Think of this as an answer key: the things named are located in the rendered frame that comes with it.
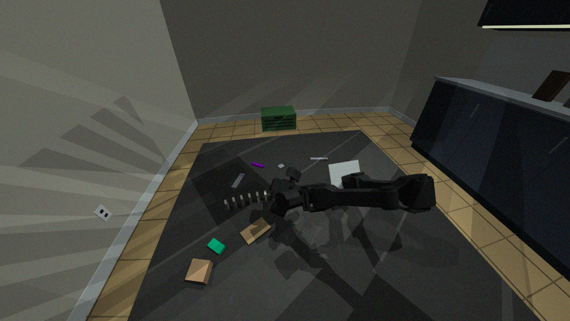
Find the green rectangular block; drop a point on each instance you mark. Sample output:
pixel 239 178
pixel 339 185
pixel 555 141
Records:
pixel 216 246

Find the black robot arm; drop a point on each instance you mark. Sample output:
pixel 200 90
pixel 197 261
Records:
pixel 416 191

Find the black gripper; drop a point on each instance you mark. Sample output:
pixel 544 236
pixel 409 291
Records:
pixel 294 175

